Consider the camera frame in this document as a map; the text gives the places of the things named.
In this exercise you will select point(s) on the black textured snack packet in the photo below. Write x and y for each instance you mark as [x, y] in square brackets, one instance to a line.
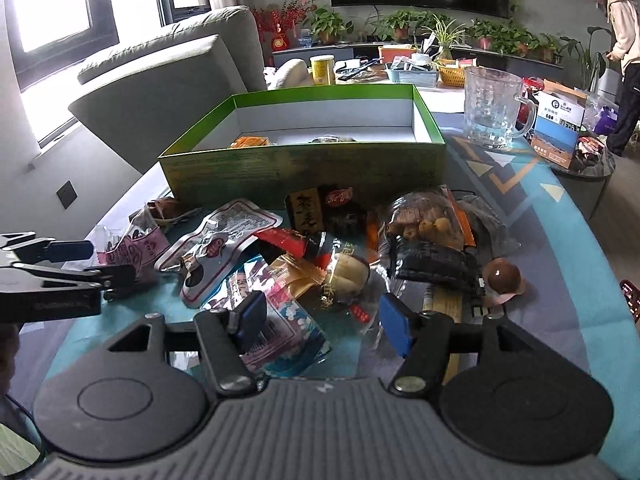
[435, 265]

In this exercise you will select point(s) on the blue white cardboard box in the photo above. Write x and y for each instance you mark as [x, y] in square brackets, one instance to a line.
[557, 130]

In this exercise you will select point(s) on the yellow can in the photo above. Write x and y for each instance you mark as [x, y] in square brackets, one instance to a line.
[322, 70]

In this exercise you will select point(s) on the teal patterned tablecloth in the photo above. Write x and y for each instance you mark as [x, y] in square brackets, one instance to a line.
[540, 240]

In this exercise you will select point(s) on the dark round side table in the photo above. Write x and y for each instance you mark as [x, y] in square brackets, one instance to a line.
[585, 180]

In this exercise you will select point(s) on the dark wall switch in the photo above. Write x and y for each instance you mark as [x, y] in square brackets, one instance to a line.
[65, 194]

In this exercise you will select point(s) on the white coffee table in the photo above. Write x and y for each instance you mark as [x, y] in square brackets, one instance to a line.
[450, 97]

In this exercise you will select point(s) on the dark packet with red top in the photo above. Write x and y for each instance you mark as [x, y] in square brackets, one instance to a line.
[345, 207]

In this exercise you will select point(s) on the beige long snack packet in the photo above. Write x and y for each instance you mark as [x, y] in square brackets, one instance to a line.
[447, 305]

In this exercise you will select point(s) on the black packet with gold label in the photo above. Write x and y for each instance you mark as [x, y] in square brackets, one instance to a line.
[305, 210]

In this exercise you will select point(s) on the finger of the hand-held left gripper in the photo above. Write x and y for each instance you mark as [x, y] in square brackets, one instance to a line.
[117, 280]
[70, 250]

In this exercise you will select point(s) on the clear pink print snack packet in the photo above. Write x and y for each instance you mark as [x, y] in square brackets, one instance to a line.
[145, 242]

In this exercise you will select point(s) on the orange woven basket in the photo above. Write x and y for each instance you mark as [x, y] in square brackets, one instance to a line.
[452, 74]

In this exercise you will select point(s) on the purple bag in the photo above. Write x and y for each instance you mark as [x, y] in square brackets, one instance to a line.
[606, 120]

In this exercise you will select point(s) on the white cushion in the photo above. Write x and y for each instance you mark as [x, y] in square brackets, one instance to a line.
[290, 74]

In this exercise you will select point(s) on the white red-edged snack packet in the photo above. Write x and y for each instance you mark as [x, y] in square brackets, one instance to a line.
[225, 232]

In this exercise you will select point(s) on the golden orange snack packet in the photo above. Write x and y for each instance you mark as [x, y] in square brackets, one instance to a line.
[295, 277]

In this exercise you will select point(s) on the beige tofu snack packet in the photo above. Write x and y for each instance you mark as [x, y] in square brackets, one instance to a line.
[347, 272]

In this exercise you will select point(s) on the red black snack packet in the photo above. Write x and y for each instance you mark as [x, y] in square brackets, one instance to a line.
[287, 242]

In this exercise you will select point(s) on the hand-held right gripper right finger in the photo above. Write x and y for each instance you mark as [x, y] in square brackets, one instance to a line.
[394, 325]

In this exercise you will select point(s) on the brown braised egg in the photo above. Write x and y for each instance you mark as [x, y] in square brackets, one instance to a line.
[504, 274]

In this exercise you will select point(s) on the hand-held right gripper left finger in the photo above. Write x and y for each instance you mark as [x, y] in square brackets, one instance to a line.
[250, 321]

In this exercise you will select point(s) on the large window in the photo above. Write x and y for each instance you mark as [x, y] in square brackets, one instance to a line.
[50, 15]

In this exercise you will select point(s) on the spider plant in vase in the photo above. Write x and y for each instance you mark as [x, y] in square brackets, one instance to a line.
[444, 37]

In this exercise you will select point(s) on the blue plastic basket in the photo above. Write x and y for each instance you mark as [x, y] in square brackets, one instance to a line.
[412, 76]

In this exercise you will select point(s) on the clear bag of cookies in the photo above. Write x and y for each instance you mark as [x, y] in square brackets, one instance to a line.
[425, 220]

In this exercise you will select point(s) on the blue floral snack packet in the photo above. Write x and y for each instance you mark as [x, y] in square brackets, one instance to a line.
[290, 320]

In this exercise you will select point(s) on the potted green plant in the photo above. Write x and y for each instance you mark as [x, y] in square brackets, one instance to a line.
[400, 22]
[327, 24]
[500, 35]
[547, 47]

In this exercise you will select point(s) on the tall leafy plant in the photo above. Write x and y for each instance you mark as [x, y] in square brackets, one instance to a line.
[592, 57]

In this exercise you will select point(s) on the clear glass pitcher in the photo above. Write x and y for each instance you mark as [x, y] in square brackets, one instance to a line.
[492, 105]

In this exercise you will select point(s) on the grey fabric sofa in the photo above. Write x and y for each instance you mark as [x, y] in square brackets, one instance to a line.
[165, 90]

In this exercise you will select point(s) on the red flower decoration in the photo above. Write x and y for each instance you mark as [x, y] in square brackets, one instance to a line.
[277, 22]

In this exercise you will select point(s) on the green cardboard box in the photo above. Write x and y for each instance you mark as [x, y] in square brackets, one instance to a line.
[300, 175]

